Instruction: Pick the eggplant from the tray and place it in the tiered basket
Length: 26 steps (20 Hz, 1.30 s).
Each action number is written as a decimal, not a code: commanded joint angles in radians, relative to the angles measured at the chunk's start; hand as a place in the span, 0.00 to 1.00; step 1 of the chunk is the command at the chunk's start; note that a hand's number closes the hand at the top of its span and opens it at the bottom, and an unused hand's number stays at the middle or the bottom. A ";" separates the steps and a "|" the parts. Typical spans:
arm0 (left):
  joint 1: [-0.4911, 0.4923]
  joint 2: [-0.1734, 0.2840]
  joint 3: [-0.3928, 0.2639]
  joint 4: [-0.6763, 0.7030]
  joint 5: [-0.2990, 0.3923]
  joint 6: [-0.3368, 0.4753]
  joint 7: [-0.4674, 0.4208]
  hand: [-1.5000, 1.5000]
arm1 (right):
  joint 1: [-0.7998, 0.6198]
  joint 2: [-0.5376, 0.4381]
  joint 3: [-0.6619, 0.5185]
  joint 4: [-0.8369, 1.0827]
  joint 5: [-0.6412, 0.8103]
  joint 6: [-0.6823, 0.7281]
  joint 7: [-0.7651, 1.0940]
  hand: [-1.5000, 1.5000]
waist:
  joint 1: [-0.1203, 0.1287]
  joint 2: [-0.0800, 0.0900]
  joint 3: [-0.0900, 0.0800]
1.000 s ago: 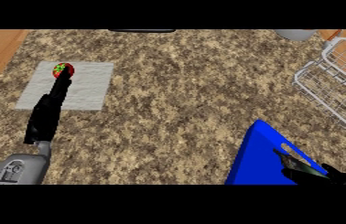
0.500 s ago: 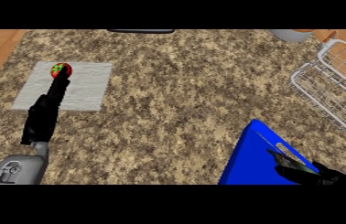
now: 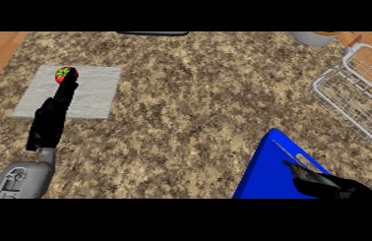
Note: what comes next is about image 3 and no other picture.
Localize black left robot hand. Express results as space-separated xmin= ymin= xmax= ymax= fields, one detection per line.
xmin=25 ymin=67 xmax=80 ymax=152

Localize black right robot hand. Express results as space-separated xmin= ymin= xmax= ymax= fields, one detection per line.
xmin=292 ymin=173 xmax=372 ymax=200

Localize grey placemat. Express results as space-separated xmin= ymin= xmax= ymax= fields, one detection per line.
xmin=10 ymin=64 xmax=124 ymax=120

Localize flat black appliance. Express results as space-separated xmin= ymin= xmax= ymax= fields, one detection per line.
xmin=115 ymin=30 xmax=190 ymax=37

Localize white wire tiered basket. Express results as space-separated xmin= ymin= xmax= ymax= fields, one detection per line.
xmin=310 ymin=42 xmax=372 ymax=142

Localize blue tray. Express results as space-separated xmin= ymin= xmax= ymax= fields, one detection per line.
xmin=232 ymin=127 xmax=333 ymax=200

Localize grey pot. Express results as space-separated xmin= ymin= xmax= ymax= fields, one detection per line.
xmin=289 ymin=30 xmax=338 ymax=48

